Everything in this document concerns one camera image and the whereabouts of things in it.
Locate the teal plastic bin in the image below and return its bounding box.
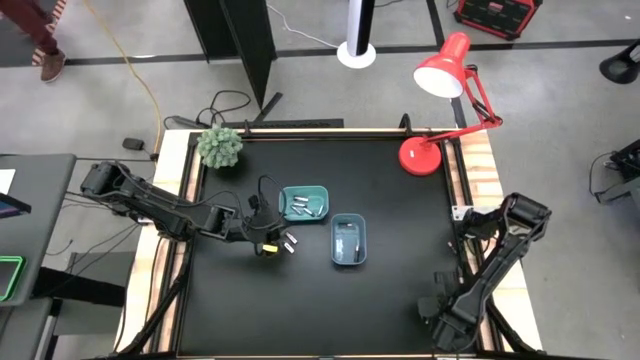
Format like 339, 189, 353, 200
278, 185, 331, 223

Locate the green potted succulent plant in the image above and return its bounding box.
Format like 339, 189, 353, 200
195, 126, 245, 170

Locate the black power brick with cable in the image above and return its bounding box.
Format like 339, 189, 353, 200
163, 89, 253, 130

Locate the person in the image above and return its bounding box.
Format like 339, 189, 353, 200
0, 0, 67, 84

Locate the white floor cable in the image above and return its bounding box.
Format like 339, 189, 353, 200
266, 3, 341, 50

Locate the black partition panel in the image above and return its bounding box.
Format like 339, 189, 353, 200
183, 0, 284, 124

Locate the green-cased tablet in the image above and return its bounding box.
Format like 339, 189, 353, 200
0, 254, 27, 303

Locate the black equipment box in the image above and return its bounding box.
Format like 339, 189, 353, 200
589, 138, 640, 205

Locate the white round-base pole stand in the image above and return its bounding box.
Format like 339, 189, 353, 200
336, 0, 378, 70

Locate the yellow cable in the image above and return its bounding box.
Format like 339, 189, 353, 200
82, 0, 164, 157

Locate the red black tool case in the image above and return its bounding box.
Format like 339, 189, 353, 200
453, 0, 544, 41

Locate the blue plastic bin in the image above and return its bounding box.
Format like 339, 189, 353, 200
330, 213, 368, 267

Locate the black stool base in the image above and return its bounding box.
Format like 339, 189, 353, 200
599, 39, 640, 85

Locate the red desk lamp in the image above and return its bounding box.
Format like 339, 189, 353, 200
398, 31, 505, 177

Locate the dark tablet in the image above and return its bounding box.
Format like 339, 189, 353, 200
0, 192, 32, 220

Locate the black aluminium table frame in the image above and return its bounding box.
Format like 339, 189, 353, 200
115, 113, 545, 360

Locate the black orange-striped floor mat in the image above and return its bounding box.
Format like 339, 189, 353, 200
0, 0, 69, 67

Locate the long black power strip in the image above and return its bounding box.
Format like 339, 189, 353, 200
222, 118, 345, 130

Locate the grey desk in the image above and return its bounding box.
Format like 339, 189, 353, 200
0, 152, 79, 307

